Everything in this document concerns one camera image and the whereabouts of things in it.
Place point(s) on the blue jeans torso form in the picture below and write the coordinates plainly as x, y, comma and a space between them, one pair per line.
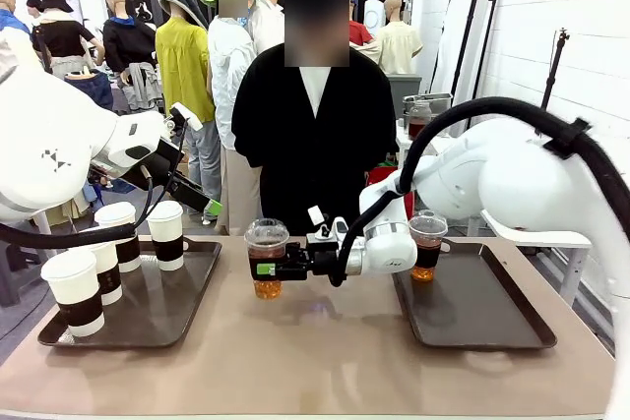
96, 88

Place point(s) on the white lidded paper coffee cup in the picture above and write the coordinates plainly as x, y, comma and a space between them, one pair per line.
79, 302
112, 282
167, 238
129, 255

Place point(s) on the mannequin black hat black top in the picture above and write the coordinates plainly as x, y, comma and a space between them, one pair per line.
59, 39

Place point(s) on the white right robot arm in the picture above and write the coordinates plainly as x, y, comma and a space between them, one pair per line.
492, 179

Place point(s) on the mannequin in blue shirt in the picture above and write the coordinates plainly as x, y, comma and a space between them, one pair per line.
12, 26

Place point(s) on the red box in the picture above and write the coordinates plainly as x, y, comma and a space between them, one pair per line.
384, 176

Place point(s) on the black light stand pole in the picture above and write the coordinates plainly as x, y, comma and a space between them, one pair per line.
475, 12

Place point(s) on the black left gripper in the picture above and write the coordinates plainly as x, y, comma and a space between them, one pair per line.
165, 166

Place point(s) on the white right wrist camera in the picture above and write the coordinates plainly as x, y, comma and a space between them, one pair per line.
327, 230

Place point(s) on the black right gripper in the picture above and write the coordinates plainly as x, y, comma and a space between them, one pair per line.
317, 262

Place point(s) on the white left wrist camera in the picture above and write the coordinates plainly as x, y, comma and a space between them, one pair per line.
187, 116

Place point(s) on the white side table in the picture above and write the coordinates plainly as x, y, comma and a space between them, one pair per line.
541, 238

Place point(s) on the clear plastic iced tea cup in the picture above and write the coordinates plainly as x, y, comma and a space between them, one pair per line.
427, 243
267, 243

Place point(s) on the person in red shirt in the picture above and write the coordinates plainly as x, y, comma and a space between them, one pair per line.
359, 34

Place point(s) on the black camera tripod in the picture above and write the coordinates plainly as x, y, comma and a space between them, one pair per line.
556, 66

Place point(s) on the mannequin in black hoodie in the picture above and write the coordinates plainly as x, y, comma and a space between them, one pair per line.
123, 41

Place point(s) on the dark brown serving tray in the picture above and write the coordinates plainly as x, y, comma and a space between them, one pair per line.
162, 302
472, 302

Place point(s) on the person in black shirt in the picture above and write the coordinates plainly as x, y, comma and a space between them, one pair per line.
315, 144

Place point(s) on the mannequin in yellow shirt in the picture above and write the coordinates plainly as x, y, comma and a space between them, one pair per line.
184, 61

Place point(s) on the mannequin in cream shirt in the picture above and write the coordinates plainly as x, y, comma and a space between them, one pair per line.
398, 46

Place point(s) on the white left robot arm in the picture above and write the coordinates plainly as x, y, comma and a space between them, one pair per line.
49, 144

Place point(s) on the glass jar dark liquid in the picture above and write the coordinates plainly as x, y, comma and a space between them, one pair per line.
418, 122

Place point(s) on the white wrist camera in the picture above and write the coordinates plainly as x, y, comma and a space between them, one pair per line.
327, 230
187, 116

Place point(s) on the grey plastic bin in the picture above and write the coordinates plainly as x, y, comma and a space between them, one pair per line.
406, 90

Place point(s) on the grey plastic stool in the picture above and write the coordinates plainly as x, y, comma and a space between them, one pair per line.
19, 272

